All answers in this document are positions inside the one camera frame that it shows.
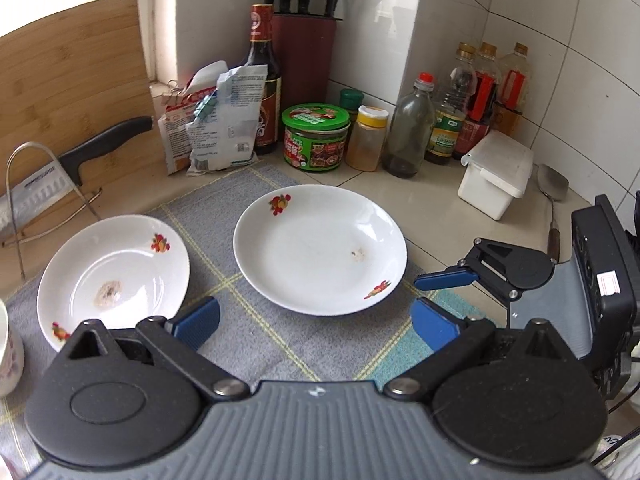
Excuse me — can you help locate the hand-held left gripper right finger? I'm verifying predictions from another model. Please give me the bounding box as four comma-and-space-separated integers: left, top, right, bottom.
384, 297, 571, 404

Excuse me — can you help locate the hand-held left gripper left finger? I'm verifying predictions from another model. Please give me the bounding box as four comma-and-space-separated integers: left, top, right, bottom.
59, 296, 251, 404

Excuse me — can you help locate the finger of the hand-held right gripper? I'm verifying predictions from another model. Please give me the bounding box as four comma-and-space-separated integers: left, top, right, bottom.
414, 238, 531, 303

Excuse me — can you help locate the white floral plate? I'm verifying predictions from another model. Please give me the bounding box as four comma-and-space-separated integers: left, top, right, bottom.
36, 215, 191, 353
233, 184, 408, 317

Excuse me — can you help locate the metal spatula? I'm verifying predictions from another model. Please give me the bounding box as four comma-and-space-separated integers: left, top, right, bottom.
537, 162, 569, 262

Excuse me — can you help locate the grey checked table mat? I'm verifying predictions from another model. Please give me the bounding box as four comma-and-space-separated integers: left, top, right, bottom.
0, 162, 500, 480

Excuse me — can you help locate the white plastic box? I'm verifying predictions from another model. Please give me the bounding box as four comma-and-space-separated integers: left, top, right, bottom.
457, 130, 535, 221

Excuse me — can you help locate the clear red-cap glass bottle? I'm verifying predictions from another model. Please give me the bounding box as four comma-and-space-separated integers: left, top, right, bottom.
382, 72, 436, 179

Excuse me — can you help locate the red-label dark bottle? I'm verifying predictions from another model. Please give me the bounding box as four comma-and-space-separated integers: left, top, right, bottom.
452, 42, 503, 161

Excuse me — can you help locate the yellow-lid spice jar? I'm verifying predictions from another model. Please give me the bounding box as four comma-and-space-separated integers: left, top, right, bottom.
345, 106, 390, 172

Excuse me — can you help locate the red-label orange bottle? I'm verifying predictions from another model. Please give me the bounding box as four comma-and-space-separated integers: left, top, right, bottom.
492, 42, 534, 138

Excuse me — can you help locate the red white seasoning packet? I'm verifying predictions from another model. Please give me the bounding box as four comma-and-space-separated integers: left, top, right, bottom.
151, 87, 221, 177

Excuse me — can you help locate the green-lid sauce jar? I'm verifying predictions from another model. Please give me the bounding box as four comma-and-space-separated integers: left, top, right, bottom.
281, 103, 351, 173

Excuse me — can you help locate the white pink-flower bowl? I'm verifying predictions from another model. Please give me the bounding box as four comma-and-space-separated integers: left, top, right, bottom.
0, 299, 25, 398

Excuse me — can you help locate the small green-cap jar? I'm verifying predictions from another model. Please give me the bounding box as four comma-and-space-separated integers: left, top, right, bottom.
340, 88, 364, 126

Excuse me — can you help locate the person's white jacket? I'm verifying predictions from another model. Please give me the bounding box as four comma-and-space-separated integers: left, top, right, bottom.
595, 430, 640, 480

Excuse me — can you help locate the folded white bag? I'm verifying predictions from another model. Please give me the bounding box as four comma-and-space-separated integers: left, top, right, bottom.
187, 60, 229, 96

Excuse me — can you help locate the dark red knife block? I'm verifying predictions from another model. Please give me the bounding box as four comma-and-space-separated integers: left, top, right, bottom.
271, 12, 337, 111

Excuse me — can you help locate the dark soy sauce bottle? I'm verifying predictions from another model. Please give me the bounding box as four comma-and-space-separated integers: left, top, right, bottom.
243, 4, 282, 156

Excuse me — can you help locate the bamboo cutting board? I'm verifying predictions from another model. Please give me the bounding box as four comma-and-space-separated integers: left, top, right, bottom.
0, 0, 170, 211

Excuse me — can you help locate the metal wire rack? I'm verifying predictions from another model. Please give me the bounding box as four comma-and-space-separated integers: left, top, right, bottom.
2, 142, 103, 281

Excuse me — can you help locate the black-handled cleaver knife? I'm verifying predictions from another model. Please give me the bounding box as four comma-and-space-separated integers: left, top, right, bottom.
0, 116, 154, 241

